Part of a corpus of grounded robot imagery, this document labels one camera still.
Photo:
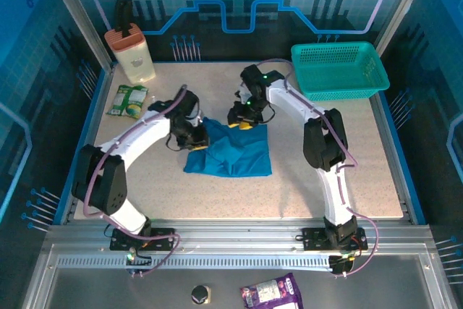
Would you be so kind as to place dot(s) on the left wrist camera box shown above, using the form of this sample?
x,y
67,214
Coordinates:
x,y
190,101

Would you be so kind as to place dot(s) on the cream knife block brown top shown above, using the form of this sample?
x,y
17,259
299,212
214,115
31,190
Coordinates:
x,y
135,63

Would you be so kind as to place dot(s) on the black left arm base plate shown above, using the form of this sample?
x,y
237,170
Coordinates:
x,y
164,244

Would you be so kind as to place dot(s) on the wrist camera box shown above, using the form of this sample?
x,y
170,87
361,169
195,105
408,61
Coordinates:
x,y
190,101
250,74

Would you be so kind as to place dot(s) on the aluminium mounting rail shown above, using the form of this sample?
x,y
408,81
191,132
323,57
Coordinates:
x,y
235,236

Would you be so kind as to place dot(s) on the purple snack packet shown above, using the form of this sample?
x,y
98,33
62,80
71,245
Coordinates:
x,y
271,292

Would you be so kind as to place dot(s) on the black round knob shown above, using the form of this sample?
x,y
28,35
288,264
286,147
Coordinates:
x,y
200,294

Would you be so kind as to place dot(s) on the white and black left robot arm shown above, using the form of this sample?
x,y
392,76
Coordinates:
x,y
144,135

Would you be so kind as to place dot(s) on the green snack packet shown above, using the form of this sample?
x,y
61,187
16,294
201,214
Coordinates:
x,y
128,101

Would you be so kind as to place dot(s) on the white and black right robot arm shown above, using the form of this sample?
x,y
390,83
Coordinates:
x,y
289,99

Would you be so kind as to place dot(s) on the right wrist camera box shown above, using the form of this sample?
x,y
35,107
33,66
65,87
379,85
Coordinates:
x,y
250,74

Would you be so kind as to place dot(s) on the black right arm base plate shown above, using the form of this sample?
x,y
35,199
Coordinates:
x,y
311,240

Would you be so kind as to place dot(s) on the teal plastic basket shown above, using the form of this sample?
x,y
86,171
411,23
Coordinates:
x,y
340,66

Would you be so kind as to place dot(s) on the blue t-shirt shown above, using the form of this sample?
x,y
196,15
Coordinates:
x,y
246,157

